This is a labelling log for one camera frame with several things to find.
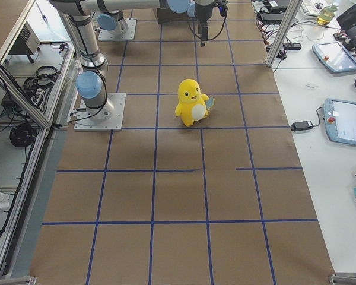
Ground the aluminium frame post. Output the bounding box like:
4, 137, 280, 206
265, 0, 302, 67

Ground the grey control box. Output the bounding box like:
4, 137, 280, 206
8, 21, 40, 63

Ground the upper teach pendant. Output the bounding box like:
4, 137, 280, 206
312, 42, 356, 73

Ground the lower teach pendant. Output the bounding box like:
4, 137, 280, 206
323, 98, 356, 146

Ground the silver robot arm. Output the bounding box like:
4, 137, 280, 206
97, 10, 128, 35
51, 1, 228, 128

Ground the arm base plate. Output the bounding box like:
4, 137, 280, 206
97, 14, 137, 42
74, 93, 126, 131

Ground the yellow plush dinosaur toy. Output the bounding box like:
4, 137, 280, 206
174, 79, 215, 127

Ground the black power brick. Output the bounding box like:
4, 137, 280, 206
290, 121, 314, 132

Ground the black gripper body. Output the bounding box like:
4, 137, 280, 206
195, 0, 228, 23

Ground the black coiled cable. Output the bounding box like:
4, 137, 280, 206
9, 121, 38, 148

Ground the teach pendant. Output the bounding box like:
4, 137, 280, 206
323, 98, 356, 146
312, 42, 356, 73

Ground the yellow liquid bottle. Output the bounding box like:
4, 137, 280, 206
317, 2, 339, 26

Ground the diagonal aluminium frame strut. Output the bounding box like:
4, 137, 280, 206
0, 64, 52, 129

